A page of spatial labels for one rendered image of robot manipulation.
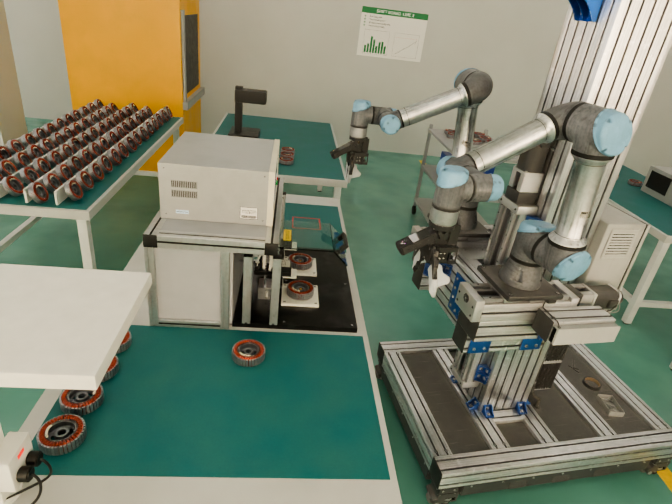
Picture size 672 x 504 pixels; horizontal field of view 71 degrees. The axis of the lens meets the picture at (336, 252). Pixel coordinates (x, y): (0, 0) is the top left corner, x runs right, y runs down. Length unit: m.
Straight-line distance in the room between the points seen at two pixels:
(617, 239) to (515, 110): 5.76
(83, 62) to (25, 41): 2.34
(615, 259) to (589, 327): 0.40
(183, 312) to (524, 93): 6.65
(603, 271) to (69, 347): 1.89
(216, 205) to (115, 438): 0.79
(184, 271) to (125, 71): 3.91
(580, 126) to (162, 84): 4.43
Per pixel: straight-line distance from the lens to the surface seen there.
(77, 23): 5.53
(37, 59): 7.81
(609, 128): 1.49
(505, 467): 2.28
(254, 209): 1.70
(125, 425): 1.51
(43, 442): 1.48
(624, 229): 2.15
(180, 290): 1.75
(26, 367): 1.03
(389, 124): 1.94
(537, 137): 1.55
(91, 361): 1.01
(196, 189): 1.70
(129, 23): 5.36
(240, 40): 7.02
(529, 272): 1.78
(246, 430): 1.45
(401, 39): 7.11
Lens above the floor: 1.84
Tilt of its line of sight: 27 degrees down
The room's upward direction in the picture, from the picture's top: 7 degrees clockwise
